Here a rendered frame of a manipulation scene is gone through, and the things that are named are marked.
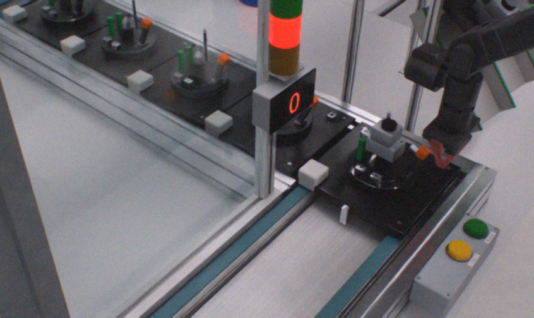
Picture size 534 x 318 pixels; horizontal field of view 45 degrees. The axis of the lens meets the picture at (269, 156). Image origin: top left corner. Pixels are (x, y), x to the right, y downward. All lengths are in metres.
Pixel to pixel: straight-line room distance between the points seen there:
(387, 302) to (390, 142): 0.31
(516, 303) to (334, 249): 0.35
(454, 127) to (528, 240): 0.38
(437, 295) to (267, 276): 0.30
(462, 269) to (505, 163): 0.47
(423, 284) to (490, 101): 0.52
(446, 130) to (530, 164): 0.50
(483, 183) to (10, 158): 1.17
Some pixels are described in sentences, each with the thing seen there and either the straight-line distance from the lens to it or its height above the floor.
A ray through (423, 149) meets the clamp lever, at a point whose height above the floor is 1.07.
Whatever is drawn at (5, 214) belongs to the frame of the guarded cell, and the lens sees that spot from 0.28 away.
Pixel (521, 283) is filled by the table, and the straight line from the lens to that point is 1.34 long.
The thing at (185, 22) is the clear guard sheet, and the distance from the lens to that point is 0.87.
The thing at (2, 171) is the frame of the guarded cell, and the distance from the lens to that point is 0.26.
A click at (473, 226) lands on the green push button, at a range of 1.25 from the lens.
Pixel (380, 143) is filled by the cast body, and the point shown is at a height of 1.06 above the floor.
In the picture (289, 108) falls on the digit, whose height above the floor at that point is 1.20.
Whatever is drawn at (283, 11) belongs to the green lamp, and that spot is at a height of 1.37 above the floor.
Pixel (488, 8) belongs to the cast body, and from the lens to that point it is 1.34.
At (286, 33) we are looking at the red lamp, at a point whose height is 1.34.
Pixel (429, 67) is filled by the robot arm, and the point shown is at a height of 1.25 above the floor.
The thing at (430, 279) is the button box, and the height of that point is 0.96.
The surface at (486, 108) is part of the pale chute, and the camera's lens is 1.49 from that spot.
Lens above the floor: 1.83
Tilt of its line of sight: 41 degrees down
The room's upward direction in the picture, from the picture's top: 2 degrees clockwise
